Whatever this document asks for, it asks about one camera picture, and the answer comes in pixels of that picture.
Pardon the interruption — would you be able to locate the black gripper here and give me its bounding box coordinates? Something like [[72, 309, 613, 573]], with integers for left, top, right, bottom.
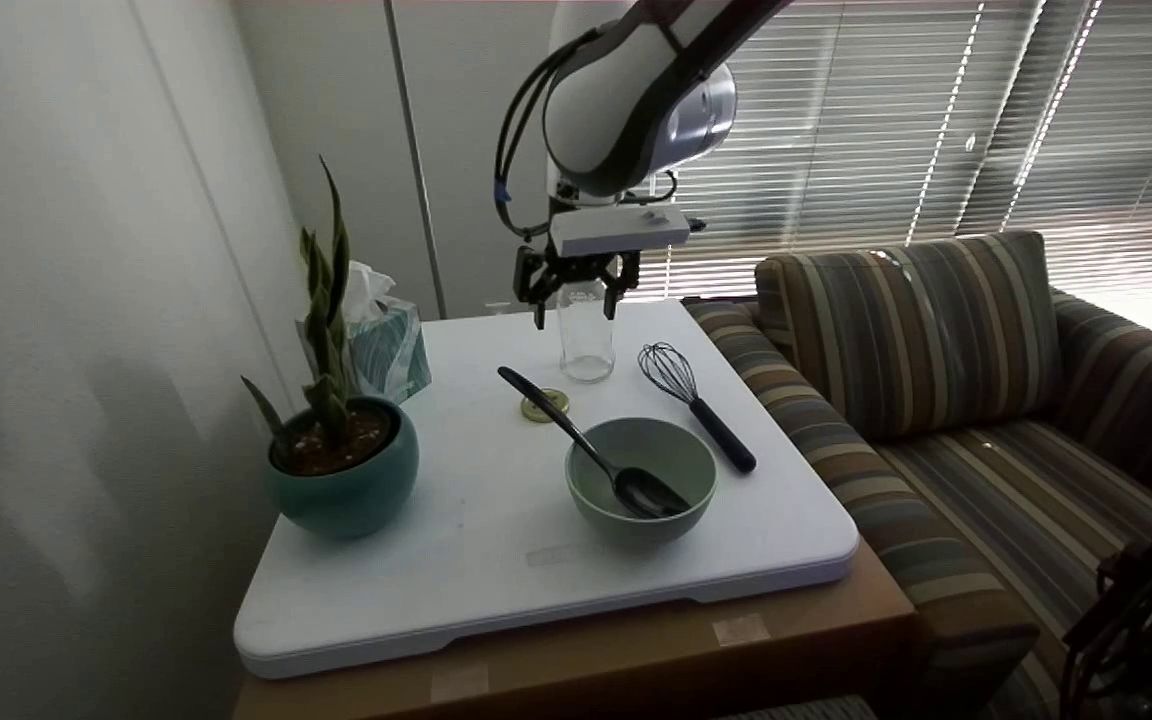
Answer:
[[508, 243, 646, 332]]

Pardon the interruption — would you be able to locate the clear glass jar bottle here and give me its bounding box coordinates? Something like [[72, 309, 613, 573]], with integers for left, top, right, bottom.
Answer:
[[558, 277, 619, 387]]

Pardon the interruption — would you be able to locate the gold metal jar lid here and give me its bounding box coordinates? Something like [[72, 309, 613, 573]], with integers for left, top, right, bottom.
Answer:
[[516, 386, 572, 429]]

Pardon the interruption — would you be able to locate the black plastic spoon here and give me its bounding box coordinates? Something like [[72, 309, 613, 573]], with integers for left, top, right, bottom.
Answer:
[[492, 366, 698, 524]]

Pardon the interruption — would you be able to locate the pale green bowl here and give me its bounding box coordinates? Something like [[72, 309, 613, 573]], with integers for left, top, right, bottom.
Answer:
[[564, 414, 724, 547]]

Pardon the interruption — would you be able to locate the green snake plant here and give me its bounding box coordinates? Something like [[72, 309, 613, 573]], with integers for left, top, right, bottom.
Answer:
[[237, 152, 363, 458]]

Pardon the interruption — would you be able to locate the white table board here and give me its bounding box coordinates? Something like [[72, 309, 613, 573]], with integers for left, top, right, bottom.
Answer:
[[227, 296, 863, 684]]

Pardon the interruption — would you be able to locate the teal ceramic plant pot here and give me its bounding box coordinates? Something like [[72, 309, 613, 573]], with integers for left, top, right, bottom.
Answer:
[[260, 392, 423, 546]]

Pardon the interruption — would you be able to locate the striped back cushion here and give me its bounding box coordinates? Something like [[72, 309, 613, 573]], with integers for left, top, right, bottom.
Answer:
[[752, 227, 1066, 448]]

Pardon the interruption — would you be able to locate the wooden table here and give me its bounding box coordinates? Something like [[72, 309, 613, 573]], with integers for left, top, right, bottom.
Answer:
[[227, 537, 924, 720]]

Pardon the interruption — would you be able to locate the striped sofa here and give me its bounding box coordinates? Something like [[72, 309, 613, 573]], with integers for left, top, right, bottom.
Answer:
[[680, 283, 1152, 720]]

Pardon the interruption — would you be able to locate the black metal stand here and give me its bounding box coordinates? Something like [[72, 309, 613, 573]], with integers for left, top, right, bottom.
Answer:
[[1056, 454, 1152, 720]]

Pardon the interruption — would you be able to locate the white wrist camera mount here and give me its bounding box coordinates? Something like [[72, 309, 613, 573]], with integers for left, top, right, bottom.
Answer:
[[549, 201, 713, 260]]

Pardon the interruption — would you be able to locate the black handled wire whisk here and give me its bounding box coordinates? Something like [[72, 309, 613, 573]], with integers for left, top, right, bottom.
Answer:
[[635, 339, 759, 481]]

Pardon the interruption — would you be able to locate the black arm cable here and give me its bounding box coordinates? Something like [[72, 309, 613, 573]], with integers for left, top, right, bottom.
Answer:
[[492, 28, 609, 243]]

